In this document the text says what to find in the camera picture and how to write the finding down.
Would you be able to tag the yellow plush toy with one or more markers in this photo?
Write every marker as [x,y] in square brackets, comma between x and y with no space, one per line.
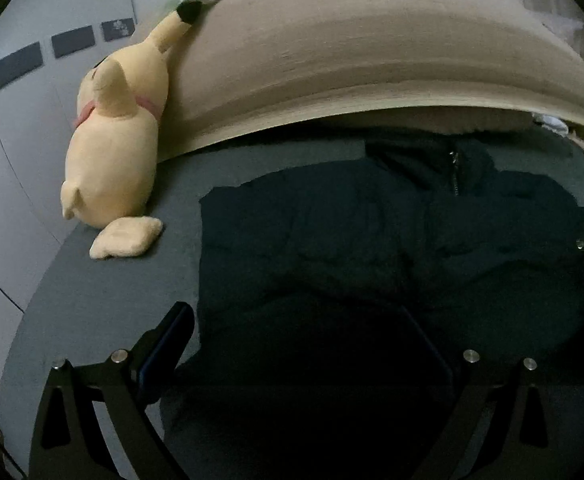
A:
[110,164]

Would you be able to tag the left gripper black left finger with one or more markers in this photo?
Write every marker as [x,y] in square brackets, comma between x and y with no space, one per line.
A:
[67,440]

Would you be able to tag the white cloth on bed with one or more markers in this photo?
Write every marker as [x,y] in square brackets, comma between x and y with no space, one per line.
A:
[551,123]

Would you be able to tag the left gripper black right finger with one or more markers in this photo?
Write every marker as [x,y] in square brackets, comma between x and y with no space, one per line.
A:
[511,428]

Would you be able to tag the dark navy padded jacket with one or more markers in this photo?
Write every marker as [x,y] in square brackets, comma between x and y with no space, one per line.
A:
[344,306]

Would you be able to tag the grey bed blanket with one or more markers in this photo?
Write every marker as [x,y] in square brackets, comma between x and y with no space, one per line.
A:
[84,310]

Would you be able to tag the beige upholstered headboard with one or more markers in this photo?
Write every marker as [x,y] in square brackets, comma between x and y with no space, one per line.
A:
[253,65]

